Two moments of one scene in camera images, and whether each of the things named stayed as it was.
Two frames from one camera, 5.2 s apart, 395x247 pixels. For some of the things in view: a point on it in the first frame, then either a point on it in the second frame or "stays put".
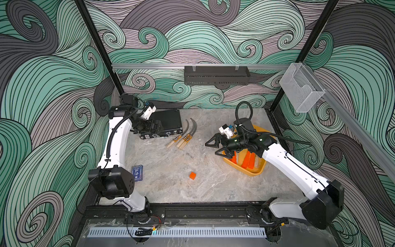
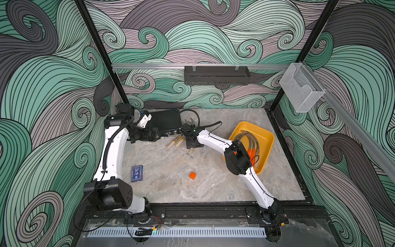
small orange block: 192,175 stays put
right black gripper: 224,139 → 189,145
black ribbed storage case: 172,121 stays put
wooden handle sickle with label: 179,137 stays put
